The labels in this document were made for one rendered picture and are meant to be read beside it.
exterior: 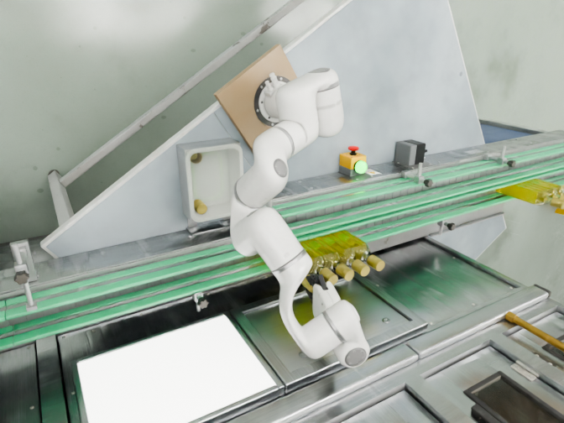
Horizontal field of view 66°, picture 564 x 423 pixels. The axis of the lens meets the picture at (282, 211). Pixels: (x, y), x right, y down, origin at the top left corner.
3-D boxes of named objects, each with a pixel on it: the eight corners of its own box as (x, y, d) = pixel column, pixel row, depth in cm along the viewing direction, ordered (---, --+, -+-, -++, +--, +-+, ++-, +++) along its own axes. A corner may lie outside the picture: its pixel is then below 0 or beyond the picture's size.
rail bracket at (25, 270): (19, 277, 116) (21, 323, 98) (3, 219, 109) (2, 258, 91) (39, 273, 118) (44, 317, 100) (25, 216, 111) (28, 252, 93)
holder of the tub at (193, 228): (185, 228, 139) (192, 238, 133) (175, 143, 128) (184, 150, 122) (233, 217, 147) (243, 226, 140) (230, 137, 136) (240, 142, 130)
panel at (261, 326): (71, 369, 111) (91, 481, 84) (69, 360, 110) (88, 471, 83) (352, 276, 152) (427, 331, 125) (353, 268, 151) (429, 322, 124)
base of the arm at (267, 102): (247, 86, 130) (272, 91, 118) (279, 64, 133) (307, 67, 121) (268, 129, 139) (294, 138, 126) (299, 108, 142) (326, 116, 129)
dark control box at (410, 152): (393, 160, 175) (409, 166, 168) (395, 141, 171) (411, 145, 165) (409, 158, 178) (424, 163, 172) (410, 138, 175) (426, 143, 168)
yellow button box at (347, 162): (337, 171, 162) (350, 176, 156) (338, 151, 159) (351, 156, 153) (352, 168, 165) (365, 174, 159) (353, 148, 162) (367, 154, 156)
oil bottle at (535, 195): (494, 191, 194) (558, 213, 172) (497, 180, 192) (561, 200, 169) (503, 189, 197) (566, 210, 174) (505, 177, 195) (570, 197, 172)
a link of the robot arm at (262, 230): (331, 226, 97) (295, 245, 109) (276, 148, 97) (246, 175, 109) (284, 265, 87) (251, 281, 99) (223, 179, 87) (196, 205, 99)
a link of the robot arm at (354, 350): (317, 336, 88) (356, 309, 88) (301, 306, 98) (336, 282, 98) (350, 377, 95) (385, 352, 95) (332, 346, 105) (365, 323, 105)
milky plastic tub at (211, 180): (182, 214, 136) (191, 224, 129) (175, 143, 128) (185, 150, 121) (233, 203, 144) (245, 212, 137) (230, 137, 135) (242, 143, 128)
